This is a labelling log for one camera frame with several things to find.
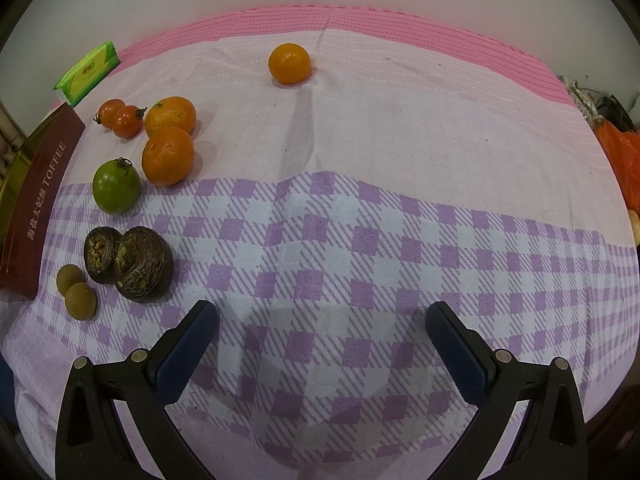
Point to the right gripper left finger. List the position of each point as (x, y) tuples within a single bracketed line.
[(91, 442)]

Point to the maroon gold toffee tin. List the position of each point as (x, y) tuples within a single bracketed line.
[(28, 193)]

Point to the large dark passion fruit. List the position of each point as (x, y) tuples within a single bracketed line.
[(143, 266)]

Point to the green tomato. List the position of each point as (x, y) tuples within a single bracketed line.
[(116, 186)]

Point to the dark brown passion fruit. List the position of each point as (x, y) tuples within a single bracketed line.
[(100, 250)]

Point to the orange mandarin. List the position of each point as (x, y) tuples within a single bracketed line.
[(175, 111), (168, 157)]

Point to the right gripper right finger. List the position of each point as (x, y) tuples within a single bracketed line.
[(551, 442)]

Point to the pink purple checkered tablecloth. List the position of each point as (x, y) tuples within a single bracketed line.
[(418, 162)]

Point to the small round orange kumquat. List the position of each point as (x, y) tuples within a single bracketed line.
[(289, 64)]

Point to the green tissue pack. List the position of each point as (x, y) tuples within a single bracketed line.
[(81, 78)]

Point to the orange plastic bag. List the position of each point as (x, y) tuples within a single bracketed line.
[(622, 151)]

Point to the red cherry tomato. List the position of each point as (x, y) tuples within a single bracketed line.
[(106, 113), (128, 121)]

